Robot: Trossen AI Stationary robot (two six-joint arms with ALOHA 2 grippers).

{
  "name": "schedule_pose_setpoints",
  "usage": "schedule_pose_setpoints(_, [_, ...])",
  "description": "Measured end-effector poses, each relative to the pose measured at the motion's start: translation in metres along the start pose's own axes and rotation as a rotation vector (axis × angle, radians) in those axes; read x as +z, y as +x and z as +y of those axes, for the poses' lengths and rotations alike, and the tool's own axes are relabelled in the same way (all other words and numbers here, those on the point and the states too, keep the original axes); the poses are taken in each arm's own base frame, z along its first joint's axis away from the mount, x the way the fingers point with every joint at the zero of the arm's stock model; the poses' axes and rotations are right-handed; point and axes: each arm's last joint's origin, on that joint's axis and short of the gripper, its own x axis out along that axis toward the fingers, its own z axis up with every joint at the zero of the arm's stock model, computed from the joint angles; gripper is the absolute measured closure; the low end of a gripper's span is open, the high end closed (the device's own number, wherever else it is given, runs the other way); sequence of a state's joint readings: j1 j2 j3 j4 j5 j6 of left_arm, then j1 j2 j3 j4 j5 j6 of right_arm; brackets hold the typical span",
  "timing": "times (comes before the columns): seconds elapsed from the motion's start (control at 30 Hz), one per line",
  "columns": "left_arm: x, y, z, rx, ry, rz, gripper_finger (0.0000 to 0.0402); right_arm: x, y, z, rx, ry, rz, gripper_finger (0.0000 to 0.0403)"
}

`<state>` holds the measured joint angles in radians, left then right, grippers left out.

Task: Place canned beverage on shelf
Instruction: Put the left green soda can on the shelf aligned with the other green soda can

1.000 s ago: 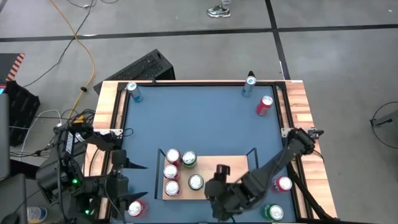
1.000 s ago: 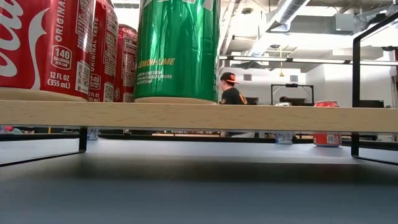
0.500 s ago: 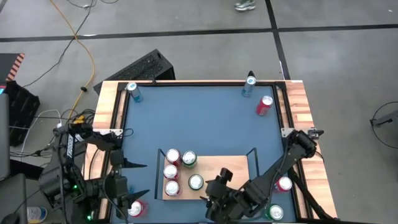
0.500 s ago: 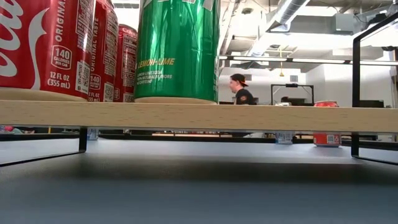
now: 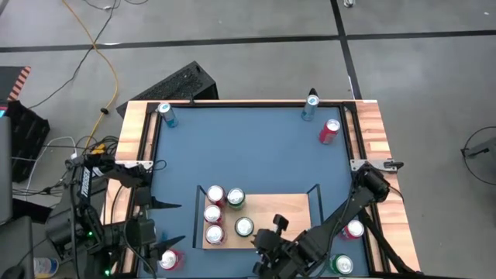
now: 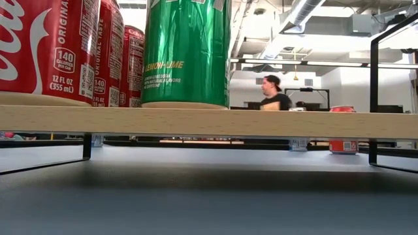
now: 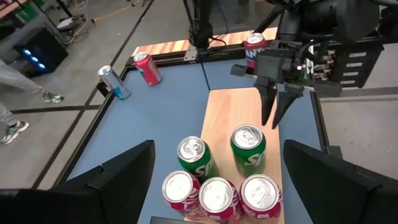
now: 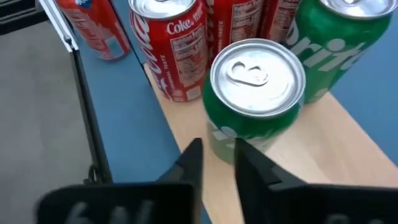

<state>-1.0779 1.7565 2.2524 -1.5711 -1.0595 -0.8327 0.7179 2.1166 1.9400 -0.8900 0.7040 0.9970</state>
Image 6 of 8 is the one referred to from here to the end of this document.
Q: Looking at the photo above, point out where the green Sprite can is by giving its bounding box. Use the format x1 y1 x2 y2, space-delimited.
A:
140 0 232 110

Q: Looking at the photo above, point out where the red Coca-Cola can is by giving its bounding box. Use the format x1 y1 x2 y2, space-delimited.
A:
119 25 146 108
0 0 101 106
92 0 125 108

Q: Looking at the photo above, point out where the silver blue Red Bull can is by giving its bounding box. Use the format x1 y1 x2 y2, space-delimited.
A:
91 133 105 148
288 106 310 153

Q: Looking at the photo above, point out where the red soda can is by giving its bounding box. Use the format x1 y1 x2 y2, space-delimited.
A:
328 104 359 155

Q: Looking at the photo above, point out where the grey air handling unit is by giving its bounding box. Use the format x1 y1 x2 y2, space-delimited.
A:
346 12 373 37

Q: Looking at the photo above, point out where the wooden shelf black metal frame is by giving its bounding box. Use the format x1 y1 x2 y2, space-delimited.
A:
0 12 418 176

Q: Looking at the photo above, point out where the black table edge frame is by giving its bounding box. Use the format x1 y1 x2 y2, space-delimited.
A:
0 139 418 157

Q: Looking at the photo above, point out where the yellow hanging cord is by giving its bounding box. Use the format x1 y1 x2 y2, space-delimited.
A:
293 48 300 82

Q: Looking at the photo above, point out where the black workstation frame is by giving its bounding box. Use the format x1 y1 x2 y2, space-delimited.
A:
283 87 330 110

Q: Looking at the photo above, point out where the long ceiling light rail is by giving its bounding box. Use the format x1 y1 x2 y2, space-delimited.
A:
230 55 418 69

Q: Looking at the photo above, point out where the silver ventilation duct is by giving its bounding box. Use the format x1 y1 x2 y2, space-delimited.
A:
279 0 330 35

